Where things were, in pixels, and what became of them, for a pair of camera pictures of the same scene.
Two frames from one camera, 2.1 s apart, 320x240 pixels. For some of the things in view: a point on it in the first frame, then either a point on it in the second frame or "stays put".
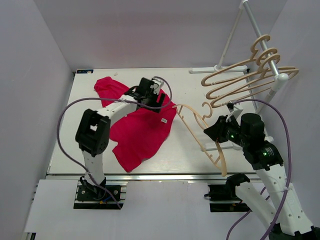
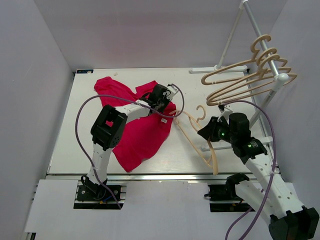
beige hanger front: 177,107 -> 195,121
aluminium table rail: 77,178 stays put
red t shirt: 141,133 stays put
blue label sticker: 84,71 stays put
